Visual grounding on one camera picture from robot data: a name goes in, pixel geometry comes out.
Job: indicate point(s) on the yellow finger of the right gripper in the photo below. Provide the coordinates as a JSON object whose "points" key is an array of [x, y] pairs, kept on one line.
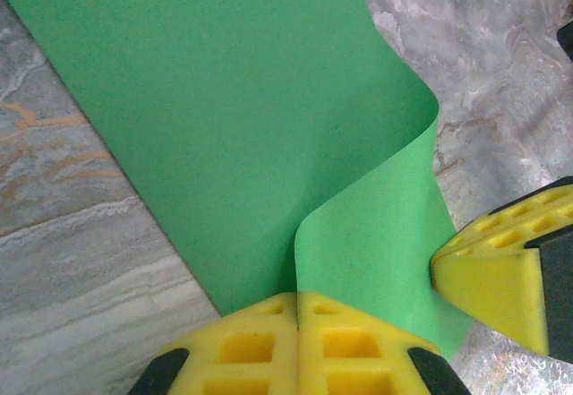
{"points": [[532, 209], [492, 287]]}

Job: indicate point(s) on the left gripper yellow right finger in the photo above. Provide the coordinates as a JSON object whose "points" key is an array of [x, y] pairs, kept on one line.
{"points": [[349, 350]]}

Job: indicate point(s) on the green paper sheet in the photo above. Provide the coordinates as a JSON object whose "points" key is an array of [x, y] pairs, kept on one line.
{"points": [[224, 122]]}

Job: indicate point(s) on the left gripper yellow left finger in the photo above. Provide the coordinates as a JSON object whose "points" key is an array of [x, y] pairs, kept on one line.
{"points": [[250, 350]]}

